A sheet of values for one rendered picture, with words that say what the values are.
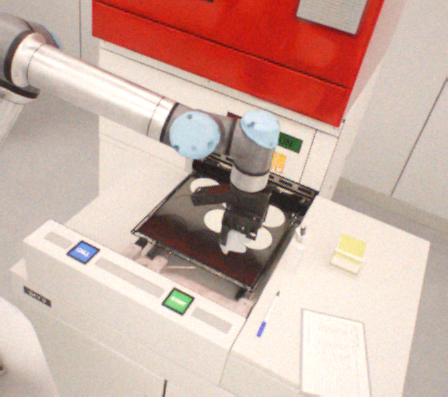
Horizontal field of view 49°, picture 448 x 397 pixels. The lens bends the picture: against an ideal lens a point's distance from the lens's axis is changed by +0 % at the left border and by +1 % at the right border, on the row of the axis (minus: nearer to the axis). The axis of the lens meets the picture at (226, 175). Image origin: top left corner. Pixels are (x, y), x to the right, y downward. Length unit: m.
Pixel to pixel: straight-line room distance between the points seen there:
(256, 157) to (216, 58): 0.53
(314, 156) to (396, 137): 1.61
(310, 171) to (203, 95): 0.40
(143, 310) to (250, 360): 0.26
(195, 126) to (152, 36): 0.74
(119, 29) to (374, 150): 1.96
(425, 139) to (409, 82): 0.35
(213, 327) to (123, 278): 0.24
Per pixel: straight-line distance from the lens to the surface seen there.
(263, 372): 1.08
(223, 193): 1.01
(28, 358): 1.22
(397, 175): 3.14
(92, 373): 1.48
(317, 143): 1.42
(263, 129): 0.89
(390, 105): 2.95
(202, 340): 1.09
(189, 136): 0.77
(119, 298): 1.15
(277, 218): 1.47
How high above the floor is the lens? 1.84
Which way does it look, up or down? 36 degrees down
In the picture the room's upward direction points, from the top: 12 degrees clockwise
